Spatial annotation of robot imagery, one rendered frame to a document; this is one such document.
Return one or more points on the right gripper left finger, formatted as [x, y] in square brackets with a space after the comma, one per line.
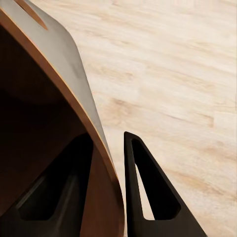
[53, 205]

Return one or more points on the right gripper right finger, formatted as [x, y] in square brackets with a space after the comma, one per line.
[172, 216]

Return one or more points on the trash can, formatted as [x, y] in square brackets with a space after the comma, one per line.
[45, 102]

